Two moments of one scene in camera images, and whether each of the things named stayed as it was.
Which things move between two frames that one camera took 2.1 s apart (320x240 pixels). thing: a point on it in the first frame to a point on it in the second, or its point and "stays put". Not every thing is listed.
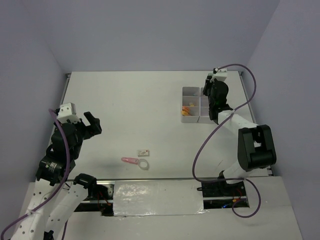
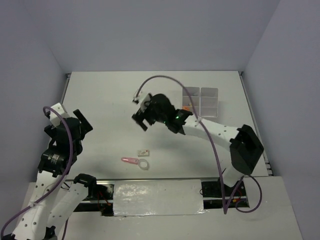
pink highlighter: x=131 y=160 stays put
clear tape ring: x=143 y=164 stays put
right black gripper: x=207 y=84 to x=139 y=119
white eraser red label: x=143 y=153 stays put
